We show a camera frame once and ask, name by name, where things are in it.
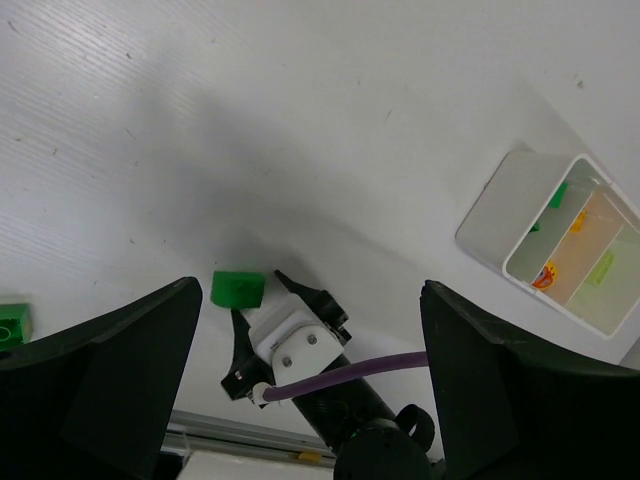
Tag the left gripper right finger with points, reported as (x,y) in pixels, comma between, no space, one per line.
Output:
(512,405)

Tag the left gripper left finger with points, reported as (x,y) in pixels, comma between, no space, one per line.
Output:
(93,401)

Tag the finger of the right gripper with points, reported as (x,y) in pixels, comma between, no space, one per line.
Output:
(321,303)
(247,368)

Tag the green lego table edge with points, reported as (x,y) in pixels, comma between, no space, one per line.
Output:
(16,326)

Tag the pale green 2x3 lego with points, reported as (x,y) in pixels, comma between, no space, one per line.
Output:
(601,269)

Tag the white divided plastic tray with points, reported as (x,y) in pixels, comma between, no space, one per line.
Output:
(511,229)

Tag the green 2x3 lego brick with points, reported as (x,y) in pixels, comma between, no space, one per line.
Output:
(557,198)

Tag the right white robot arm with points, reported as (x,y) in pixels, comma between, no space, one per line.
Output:
(368,439)

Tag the green 2x2 lego front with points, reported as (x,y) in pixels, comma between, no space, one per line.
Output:
(237,290)

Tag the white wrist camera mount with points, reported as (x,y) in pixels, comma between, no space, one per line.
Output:
(295,344)

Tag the aluminium front rail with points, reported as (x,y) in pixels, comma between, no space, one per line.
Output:
(188,432)

